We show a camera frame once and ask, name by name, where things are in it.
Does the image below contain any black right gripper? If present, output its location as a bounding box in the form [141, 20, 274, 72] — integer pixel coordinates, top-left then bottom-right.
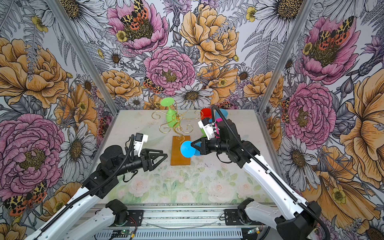
[190, 136, 230, 155]

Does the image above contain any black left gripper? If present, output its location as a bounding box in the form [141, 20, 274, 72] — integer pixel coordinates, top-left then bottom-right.
[113, 147, 168, 176]

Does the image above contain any red wine glass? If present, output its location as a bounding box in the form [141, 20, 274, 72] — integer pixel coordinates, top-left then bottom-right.
[200, 108, 212, 120]

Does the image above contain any green wine glass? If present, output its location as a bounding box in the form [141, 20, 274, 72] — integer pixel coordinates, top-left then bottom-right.
[200, 129, 207, 137]
[161, 98, 178, 128]

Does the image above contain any light blue wine glass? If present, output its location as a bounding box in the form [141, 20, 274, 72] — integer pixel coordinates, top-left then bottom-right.
[215, 109, 228, 119]

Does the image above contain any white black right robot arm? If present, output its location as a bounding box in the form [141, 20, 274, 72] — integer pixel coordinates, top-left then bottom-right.
[188, 119, 322, 240]

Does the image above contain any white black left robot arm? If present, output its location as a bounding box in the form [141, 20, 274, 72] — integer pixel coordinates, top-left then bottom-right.
[27, 145, 168, 240]

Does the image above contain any wooden rack base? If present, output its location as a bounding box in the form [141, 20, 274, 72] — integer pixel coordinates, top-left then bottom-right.
[171, 136, 191, 166]

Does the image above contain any green circuit board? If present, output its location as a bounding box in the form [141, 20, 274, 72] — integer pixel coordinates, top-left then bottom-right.
[109, 230, 137, 240]

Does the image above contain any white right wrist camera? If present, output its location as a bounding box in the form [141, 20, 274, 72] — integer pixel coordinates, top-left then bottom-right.
[198, 118, 220, 140]

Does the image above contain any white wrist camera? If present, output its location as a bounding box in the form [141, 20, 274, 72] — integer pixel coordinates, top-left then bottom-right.
[134, 133, 149, 157]
[198, 118, 220, 140]

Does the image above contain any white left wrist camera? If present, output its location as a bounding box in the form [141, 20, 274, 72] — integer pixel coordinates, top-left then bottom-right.
[134, 133, 149, 157]

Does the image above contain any gold wire glass rack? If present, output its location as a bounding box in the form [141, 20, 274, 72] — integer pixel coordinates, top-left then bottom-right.
[151, 101, 202, 147]

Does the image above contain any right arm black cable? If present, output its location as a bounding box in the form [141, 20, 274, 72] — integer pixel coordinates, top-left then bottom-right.
[210, 104, 331, 240]

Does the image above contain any left aluminium corner post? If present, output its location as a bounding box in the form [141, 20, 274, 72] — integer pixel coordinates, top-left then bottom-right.
[44, 0, 121, 116]

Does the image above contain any aluminium corner post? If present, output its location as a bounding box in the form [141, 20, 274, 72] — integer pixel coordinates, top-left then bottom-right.
[257, 0, 316, 115]
[44, 0, 121, 116]

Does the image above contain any right aluminium corner post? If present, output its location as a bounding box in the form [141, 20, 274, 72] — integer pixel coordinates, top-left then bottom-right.
[257, 0, 316, 115]

